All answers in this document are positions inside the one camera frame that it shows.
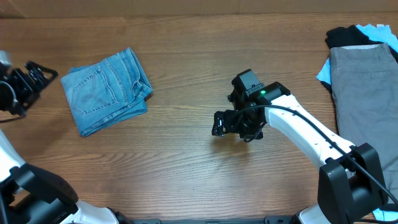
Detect black folded garment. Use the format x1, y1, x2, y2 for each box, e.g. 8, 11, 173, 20
317, 24, 397, 97

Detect grey folded trousers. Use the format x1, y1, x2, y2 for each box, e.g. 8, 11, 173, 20
330, 44, 397, 195

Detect light blue denim jeans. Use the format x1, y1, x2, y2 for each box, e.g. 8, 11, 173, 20
61, 48, 153, 137

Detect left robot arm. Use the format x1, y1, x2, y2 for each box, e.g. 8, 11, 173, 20
1, 51, 131, 224

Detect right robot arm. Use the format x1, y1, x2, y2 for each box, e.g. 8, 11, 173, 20
211, 69, 391, 223

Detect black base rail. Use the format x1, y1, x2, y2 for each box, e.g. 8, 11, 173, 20
131, 215, 295, 224

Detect light blue folded garment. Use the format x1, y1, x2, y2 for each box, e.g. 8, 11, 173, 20
316, 24, 398, 222

